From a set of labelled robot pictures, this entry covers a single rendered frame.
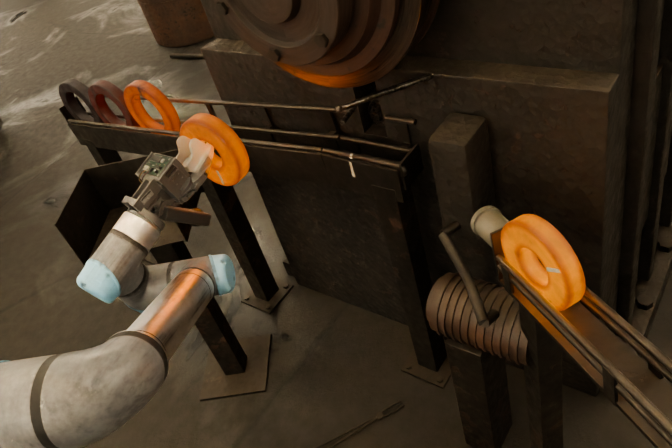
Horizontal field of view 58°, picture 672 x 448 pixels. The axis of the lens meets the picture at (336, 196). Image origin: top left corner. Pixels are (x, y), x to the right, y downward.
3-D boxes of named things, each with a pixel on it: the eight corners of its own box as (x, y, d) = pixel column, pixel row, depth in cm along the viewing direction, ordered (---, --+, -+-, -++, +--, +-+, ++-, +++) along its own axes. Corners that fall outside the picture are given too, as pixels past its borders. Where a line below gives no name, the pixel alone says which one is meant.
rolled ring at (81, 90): (77, 82, 182) (85, 77, 184) (49, 83, 194) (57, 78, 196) (110, 134, 192) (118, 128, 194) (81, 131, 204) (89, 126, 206)
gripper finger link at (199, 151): (209, 121, 114) (181, 160, 110) (226, 141, 118) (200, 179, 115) (198, 119, 116) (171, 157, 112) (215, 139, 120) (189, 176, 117)
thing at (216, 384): (195, 346, 193) (83, 168, 149) (274, 333, 189) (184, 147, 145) (182, 403, 177) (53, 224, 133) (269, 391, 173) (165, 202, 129)
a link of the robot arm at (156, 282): (186, 311, 117) (161, 290, 108) (131, 319, 118) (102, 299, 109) (188, 273, 121) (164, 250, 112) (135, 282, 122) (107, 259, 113)
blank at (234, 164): (178, 111, 122) (166, 120, 120) (229, 112, 112) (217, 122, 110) (211, 174, 130) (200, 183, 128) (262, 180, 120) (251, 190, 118)
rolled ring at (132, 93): (114, 96, 175) (123, 90, 177) (157, 147, 180) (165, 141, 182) (136, 76, 160) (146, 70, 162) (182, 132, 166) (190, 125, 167)
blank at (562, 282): (541, 295, 103) (525, 304, 102) (503, 213, 102) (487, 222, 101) (602, 308, 88) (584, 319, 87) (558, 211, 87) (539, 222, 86)
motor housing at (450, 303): (474, 400, 156) (448, 255, 123) (560, 437, 144) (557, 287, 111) (451, 443, 149) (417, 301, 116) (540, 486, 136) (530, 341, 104)
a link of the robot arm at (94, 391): (118, 371, 68) (229, 236, 115) (28, 383, 69) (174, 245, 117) (145, 460, 70) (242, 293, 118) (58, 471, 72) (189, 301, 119)
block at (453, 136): (464, 201, 131) (451, 107, 116) (500, 209, 126) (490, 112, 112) (442, 234, 125) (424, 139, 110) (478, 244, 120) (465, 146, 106)
